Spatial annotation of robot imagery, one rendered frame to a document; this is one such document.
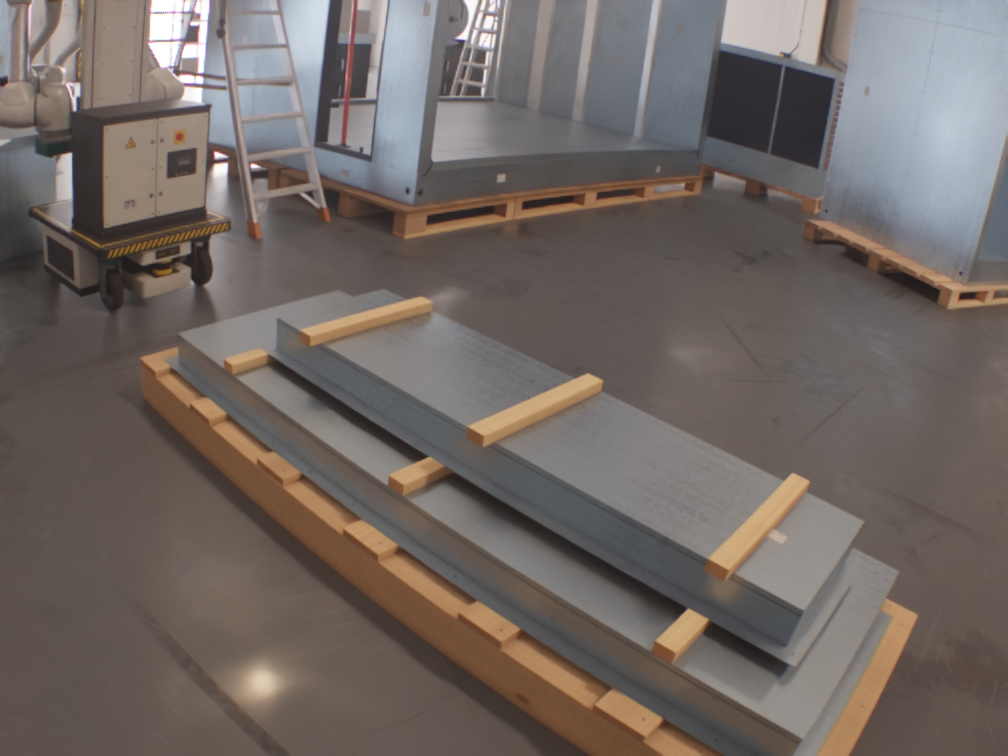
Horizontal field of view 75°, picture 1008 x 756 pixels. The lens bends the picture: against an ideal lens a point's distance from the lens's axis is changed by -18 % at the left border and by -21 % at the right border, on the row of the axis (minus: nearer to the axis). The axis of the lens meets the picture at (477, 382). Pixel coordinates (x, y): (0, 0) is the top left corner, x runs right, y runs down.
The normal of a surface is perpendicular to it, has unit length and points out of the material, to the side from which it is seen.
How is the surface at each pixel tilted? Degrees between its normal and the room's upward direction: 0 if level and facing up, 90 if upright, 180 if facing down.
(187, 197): 90
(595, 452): 0
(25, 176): 90
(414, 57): 90
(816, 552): 0
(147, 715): 0
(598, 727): 90
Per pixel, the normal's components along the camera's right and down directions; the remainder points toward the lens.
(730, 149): -0.58, 0.30
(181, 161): 0.78, 0.36
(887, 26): -0.88, 0.11
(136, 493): 0.12, -0.89
